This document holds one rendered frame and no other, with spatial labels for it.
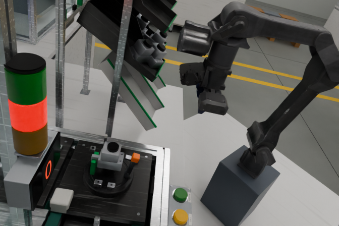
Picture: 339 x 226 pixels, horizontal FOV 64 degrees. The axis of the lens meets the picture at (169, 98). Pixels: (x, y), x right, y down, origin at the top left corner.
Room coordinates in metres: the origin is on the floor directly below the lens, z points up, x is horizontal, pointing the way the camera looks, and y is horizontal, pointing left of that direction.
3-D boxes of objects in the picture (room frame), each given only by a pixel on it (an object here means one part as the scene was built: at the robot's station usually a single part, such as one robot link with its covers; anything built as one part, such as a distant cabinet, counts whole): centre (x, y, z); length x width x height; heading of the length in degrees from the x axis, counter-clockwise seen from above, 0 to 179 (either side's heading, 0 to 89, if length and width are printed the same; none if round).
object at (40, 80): (0.29, 0.20, 1.38); 0.05 x 0.05 x 0.05
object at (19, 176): (0.29, 0.20, 1.29); 0.12 x 0.05 x 0.25; 8
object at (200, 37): (0.56, -0.04, 1.43); 0.12 x 0.08 x 0.11; 99
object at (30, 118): (0.29, 0.20, 1.33); 0.05 x 0.05 x 0.05
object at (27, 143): (0.29, 0.20, 1.28); 0.05 x 0.05 x 0.05
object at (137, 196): (0.50, 0.10, 0.96); 0.24 x 0.24 x 0.02; 8
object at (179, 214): (0.44, -0.12, 0.96); 0.04 x 0.04 x 0.02
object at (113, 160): (0.49, 0.12, 1.06); 0.08 x 0.04 x 0.07; 98
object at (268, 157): (0.60, -0.29, 1.15); 0.09 x 0.07 x 0.06; 9
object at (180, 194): (0.51, -0.11, 0.96); 0.04 x 0.04 x 0.02
